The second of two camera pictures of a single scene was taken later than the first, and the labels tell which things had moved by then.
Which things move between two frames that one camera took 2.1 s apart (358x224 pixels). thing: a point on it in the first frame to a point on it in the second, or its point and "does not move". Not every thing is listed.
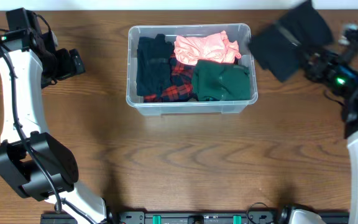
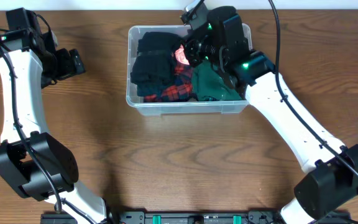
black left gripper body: x=74 y=62 does not move
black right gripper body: x=342 y=79 to x=211 y=50
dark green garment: x=214 y=80 does not move
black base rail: x=193 y=218 does not move
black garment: x=278 y=47 to x=155 y=63
